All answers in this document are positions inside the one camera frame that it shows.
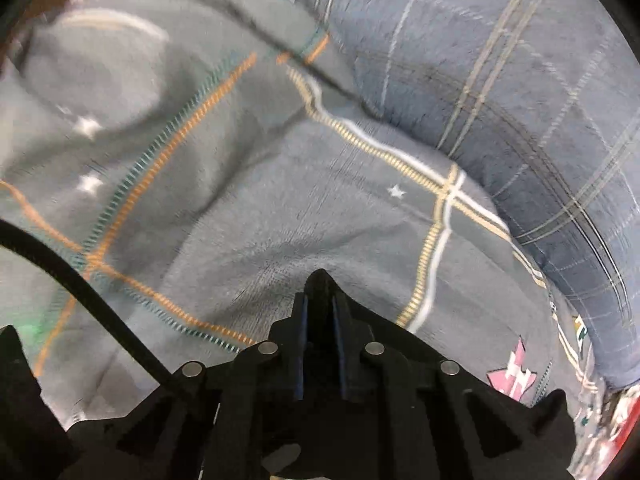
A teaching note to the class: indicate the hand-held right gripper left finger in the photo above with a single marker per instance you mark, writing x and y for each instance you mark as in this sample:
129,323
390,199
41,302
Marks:
299,360

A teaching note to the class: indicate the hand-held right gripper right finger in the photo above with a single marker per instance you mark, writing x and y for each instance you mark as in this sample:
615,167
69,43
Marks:
340,355

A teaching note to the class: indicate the grey star print blanket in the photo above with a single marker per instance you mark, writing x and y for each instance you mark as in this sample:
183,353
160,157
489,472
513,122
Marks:
250,200

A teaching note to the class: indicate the red printed cloth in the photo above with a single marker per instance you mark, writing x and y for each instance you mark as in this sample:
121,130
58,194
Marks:
617,425

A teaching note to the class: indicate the blue plaid cloth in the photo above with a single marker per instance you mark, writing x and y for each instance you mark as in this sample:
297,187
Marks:
500,70

